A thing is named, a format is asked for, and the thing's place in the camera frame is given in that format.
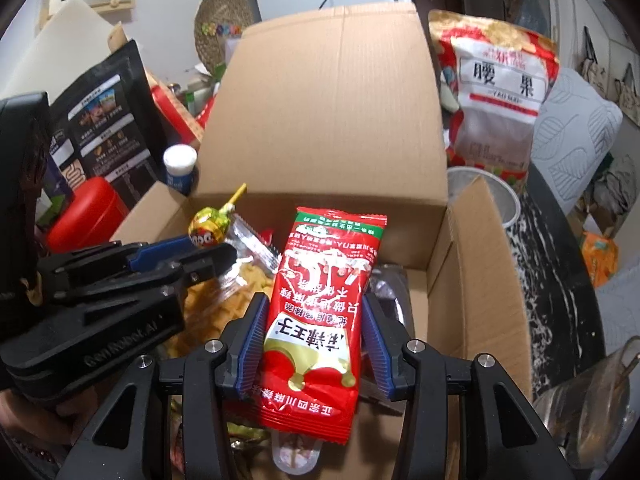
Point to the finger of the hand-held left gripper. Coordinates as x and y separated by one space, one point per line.
155 254
210 260

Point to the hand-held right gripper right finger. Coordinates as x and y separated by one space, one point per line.
377 350

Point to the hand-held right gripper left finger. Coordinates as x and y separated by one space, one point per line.
250 345

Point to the yellow-stick lollipop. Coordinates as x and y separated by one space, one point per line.
207 222

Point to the yellow noodle crisps packet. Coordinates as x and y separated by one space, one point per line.
245 300

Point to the red green spicy strip packet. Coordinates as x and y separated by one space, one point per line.
315 320

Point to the brown cardboard box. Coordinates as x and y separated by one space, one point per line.
340 110

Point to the person's left hand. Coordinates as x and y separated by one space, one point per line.
30 420

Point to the red plastic container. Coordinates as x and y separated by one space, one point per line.
85 215

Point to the small white-capped bottle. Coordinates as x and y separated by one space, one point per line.
180 165

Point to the clear plastic packet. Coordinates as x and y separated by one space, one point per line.
295 457

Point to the red gift box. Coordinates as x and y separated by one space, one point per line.
172 115

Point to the black stand-up pouch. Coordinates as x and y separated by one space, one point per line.
110 120

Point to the red plastic bag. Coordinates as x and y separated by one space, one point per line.
206 115

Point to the metal bowl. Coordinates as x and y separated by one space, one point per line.
502 200

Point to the clear glass cup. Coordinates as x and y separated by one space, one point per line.
590 400

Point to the wooden cutting board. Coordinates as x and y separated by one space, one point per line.
117 37

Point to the white foam board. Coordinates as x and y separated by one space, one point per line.
65 45

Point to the orange packet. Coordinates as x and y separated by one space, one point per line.
600 257

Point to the grey quilted chair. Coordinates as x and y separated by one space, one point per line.
620 300
570 140

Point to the woven straw fan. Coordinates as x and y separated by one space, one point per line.
220 10

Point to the red white nut bag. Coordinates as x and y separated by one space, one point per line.
500 110

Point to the beige tote bag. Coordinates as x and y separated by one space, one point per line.
592 67
627 100

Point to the blue hanging cloth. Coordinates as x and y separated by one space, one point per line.
530 5

